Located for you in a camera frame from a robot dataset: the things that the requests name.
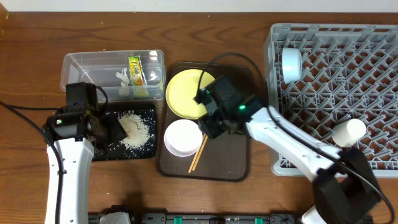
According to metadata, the pile of rice grains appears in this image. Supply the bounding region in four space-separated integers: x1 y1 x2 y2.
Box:
110 109 156 158

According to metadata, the wooden chopstick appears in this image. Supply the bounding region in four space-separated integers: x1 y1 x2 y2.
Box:
187 133 206 174
192 134 208 172

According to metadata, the clear plastic wrap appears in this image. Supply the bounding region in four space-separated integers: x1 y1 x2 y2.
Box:
116 68 129 96

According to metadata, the yellow round plate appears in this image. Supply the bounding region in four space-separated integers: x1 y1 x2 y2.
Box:
165 69 206 119

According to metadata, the white rice bowl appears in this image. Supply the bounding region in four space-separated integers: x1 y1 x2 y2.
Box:
164 119 203 157

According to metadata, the green snack wrapper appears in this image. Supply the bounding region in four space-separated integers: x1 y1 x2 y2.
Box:
128 55 149 97

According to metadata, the light blue bowl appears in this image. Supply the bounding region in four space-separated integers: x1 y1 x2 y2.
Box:
282 48 302 84

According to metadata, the small white green cup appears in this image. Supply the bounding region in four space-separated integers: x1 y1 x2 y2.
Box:
332 119 367 147

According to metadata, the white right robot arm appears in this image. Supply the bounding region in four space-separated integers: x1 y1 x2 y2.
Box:
194 77 384 223

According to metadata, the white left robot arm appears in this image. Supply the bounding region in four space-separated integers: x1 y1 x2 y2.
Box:
43 82 127 223

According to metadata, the black plastic waste tray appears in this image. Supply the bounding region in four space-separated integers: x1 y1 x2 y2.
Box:
93 102 157 161

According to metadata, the clear plastic waste bin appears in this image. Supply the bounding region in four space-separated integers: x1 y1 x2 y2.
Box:
60 50 166 102

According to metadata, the grey plastic dishwasher rack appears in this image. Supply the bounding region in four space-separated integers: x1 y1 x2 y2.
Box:
264 23 397 178

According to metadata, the dark brown serving tray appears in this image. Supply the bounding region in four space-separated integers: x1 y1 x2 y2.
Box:
155 64 256 182

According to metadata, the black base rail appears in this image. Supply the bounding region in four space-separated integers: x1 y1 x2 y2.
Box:
88 205 299 224

